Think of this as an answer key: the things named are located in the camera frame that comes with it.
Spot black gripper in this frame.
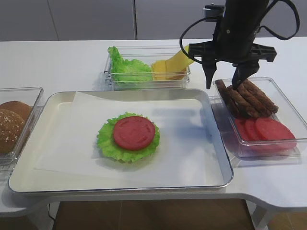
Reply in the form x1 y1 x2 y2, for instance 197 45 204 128
188 0 276 90

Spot brown meat patty picked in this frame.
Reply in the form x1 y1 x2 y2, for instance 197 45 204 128
214 80 240 118

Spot leaning yellow cheese slice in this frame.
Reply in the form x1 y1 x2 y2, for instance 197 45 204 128
165 50 194 72

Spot stacked yellow cheese slices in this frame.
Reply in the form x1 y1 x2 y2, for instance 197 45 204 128
151 60 187 81

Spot clear lettuce cheese container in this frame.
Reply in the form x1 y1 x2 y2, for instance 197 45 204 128
103 46 190 91

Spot green lettuce leaves in container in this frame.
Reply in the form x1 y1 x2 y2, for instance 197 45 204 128
107 46 153 81

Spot green lettuce leaf on tray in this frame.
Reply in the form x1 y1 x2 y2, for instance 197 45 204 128
97 112 160 163

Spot brown meat patty back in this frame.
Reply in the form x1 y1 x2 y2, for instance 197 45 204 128
226 86 260 118

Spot brown meat patty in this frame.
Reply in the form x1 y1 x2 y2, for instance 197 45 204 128
237 84 271 117
243 80 279 114
226 86 260 118

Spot brown meat patty middle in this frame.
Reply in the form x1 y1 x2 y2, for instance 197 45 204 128
237 84 271 117

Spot brown meat patty front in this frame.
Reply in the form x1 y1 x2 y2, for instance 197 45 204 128
243 80 279 114

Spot red tomato slice back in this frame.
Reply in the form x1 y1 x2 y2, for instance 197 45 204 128
235 118 249 141

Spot clear patty tomato container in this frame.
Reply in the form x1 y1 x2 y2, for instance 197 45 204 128
214 77 307 159

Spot red tomato slice middle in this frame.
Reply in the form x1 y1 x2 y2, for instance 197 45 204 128
245 119 260 141

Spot red tomato slice front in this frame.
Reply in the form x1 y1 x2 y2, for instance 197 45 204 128
253 117 295 141

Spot white parchment paper sheet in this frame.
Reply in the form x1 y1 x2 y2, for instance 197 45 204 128
36 90 224 189

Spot red tomato slice on tray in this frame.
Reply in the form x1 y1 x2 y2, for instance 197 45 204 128
113 116 155 150

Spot plain brown bun half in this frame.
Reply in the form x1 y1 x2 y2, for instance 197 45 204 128
0 101 32 122

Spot clear bun container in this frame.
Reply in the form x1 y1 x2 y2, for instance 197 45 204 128
0 87 44 167

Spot sesame top bun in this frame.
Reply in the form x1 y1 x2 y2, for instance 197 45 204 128
0 109 24 154

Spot silver metal tray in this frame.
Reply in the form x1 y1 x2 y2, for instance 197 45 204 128
9 89 234 194

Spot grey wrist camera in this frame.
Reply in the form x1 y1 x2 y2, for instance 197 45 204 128
203 3 225 22

